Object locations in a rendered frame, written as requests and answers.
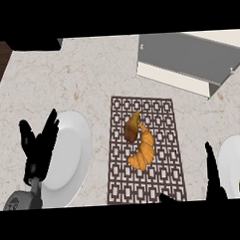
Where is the brown yellow pear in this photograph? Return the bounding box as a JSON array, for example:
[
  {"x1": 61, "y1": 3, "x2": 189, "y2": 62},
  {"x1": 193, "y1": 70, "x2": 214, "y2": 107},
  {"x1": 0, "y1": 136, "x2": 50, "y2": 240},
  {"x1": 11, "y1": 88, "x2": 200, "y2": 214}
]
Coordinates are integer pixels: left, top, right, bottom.
[{"x1": 122, "y1": 110, "x2": 143, "y2": 144}]

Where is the black appliance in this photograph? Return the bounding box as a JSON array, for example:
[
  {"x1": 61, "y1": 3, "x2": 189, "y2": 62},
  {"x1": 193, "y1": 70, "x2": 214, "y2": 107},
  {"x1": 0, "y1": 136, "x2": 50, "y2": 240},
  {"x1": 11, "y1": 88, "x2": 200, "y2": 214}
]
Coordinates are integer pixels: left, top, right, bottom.
[{"x1": 5, "y1": 38, "x2": 65, "y2": 54}]

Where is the brown patterned placemat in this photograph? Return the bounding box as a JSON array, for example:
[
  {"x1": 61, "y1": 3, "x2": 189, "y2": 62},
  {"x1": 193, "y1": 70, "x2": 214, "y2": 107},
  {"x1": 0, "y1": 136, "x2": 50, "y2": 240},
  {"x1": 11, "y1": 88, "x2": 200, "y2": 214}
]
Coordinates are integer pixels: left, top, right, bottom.
[{"x1": 101, "y1": 92, "x2": 188, "y2": 206}]

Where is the golden croissant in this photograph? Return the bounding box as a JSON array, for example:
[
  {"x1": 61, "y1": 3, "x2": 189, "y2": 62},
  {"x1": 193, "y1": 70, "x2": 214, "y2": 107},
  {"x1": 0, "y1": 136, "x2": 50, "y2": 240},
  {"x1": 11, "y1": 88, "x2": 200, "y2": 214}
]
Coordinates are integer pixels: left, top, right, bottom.
[{"x1": 125, "y1": 121, "x2": 156, "y2": 172}]

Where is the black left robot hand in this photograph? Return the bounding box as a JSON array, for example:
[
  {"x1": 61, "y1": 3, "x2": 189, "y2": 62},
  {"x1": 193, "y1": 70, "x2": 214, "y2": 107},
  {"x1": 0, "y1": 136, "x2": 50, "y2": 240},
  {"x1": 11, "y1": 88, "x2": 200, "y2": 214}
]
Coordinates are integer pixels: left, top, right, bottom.
[{"x1": 18, "y1": 108, "x2": 64, "y2": 187}]

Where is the white round plate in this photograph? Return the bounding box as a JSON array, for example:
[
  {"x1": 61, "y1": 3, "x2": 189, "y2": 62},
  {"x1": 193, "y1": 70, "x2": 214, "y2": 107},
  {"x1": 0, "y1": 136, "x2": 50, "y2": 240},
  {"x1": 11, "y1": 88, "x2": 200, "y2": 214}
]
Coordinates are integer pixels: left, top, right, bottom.
[
  {"x1": 37, "y1": 109, "x2": 97, "y2": 210},
  {"x1": 215, "y1": 133, "x2": 240, "y2": 200}
]

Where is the grey cream tiered shelf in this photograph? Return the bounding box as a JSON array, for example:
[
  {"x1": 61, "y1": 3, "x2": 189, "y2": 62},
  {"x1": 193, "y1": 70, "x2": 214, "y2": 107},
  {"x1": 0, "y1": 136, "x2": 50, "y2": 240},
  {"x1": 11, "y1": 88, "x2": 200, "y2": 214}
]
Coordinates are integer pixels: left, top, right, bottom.
[{"x1": 133, "y1": 29, "x2": 240, "y2": 103}]

